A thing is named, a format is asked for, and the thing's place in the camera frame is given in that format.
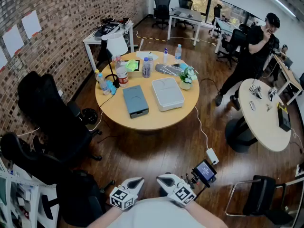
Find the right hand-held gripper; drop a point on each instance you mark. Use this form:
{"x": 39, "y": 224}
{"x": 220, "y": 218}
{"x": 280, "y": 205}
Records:
{"x": 181, "y": 193}

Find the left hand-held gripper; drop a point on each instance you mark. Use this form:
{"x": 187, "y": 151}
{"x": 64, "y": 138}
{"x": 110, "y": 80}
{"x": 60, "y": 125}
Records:
{"x": 123, "y": 198}

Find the dark grey drawer box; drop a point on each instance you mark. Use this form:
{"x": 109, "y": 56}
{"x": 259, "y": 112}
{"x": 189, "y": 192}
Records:
{"x": 134, "y": 98}

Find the person's right forearm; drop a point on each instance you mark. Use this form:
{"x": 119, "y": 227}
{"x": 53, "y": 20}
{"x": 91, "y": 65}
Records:
{"x": 204, "y": 214}

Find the person's left forearm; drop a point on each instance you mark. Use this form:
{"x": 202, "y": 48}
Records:
{"x": 107, "y": 218}

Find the light grey box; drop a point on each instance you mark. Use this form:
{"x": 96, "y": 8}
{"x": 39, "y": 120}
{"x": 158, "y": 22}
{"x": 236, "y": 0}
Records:
{"x": 167, "y": 94}

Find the person's light grey shirt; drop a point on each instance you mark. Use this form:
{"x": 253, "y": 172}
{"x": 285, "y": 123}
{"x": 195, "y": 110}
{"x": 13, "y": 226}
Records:
{"x": 156, "y": 214}

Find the small black monitor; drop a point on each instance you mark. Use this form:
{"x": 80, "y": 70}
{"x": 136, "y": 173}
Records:
{"x": 204, "y": 170}

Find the white power strip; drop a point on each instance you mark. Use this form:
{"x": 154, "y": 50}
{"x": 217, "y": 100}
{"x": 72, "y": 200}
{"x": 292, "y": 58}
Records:
{"x": 212, "y": 156}

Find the black office chair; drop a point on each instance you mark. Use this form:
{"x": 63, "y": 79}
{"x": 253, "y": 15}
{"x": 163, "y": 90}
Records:
{"x": 216, "y": 13}
{"x": 235, "y": 41}
{"x": 76, "y": 198}
{"x": 185, "y": 5}
{"x": 162, "y": 7}
{"x": 47, "y": 103}

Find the round wooden table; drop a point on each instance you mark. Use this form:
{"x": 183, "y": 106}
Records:
{"x": 118, "y": 110}

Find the black round floor object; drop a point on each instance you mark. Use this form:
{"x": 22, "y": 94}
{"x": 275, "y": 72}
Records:
{"x": 89, "y": 116}

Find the blue rubber glove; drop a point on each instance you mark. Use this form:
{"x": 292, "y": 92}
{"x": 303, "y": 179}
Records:
{"x": 111, "y": 87}

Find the clear bottle blue cap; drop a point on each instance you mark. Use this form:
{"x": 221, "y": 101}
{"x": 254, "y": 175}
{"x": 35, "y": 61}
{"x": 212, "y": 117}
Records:
{"x": 104, "y": 85}
{"x": 178, "y": 54}

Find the potted plant white flowers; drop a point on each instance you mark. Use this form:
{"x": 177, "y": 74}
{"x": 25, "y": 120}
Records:
{"x": 187, "y": 76}

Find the large bottle red label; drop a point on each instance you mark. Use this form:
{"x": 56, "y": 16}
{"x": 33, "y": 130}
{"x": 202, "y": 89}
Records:
{"x": 121, "y": 75}

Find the grey pouch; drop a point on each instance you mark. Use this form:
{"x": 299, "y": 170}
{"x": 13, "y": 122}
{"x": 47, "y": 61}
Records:
{"x": 166, "y": 69}

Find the round white table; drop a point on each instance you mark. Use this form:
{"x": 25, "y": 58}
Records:
{"x": 266, "y": 127}

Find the white shelf unit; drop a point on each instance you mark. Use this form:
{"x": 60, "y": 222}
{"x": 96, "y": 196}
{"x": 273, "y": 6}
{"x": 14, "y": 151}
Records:
{"x": 23, "y": 198}

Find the clear bottle yellow cap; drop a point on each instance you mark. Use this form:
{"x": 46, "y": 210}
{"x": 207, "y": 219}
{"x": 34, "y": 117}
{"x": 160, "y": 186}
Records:
{"x": 97, "y": 76}

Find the grey oval device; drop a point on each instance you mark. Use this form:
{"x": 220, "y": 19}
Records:
{"x": 252, "y": 105}

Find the clear bottle near centre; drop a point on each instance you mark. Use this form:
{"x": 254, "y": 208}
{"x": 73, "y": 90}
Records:
{"x": 146, "y": 68}

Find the light blue cloth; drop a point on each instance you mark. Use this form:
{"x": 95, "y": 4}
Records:
{"x": 184, "y": 66}

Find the green cloth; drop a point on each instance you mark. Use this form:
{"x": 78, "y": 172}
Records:
{"x": 130, "y": 65}

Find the slim clear bottle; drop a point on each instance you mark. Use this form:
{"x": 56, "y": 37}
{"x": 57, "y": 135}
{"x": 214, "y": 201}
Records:
{"x": 150, "y": 60}

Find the small white bottle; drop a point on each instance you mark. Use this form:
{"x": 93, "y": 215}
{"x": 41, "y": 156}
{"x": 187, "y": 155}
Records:
{"x": 165, "y": 57}

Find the small metal clip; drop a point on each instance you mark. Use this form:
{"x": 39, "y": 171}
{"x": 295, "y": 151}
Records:
{"x": 269, "y": 107}

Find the unused hand-held gripper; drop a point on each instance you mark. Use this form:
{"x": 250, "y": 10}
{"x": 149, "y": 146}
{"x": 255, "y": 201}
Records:
{"x": 272, "y": 93}
{"x": 256, "y": 91}

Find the white paper sheet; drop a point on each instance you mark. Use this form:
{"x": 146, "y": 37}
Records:
{"x": 145, "y": 55}

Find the black yellow box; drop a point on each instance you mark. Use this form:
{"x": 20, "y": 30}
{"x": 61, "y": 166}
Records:
{"x": 283, "y": 119}

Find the black lamp white shade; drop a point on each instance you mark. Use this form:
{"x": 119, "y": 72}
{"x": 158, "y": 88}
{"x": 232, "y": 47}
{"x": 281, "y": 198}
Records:
{"x": 116, "y": 44}

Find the yellow black floor tape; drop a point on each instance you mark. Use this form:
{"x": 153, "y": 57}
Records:
{"x": 152, "y": 38}

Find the pile of equipment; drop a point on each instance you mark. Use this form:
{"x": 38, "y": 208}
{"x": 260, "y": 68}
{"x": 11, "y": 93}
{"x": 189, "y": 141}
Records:
{"x": 107, "y": 28}

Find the wooden desk white legs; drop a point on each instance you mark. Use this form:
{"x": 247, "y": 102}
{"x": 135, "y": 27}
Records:
{"x": 288, "y": 73}

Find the window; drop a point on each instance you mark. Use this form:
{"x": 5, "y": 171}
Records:
{"x": 202, "y": 3}

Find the ceiling light strip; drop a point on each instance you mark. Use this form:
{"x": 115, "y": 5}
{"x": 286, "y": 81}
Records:
{"x": 280, "y": 3}

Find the black chair metal frame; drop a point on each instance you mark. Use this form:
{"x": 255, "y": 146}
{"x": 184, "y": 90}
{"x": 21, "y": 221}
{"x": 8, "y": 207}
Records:
{"x": 259, "y": 196}

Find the white wall socket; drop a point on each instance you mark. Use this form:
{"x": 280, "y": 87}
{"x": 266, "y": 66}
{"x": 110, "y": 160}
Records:
{"x": 60, "y": 92}

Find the white wall paper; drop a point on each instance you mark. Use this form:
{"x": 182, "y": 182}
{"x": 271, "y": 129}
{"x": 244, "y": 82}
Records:
{"x": 13, "y": 40}
{"x": 31, "y": 24}
{"x": 2, "y": 59}

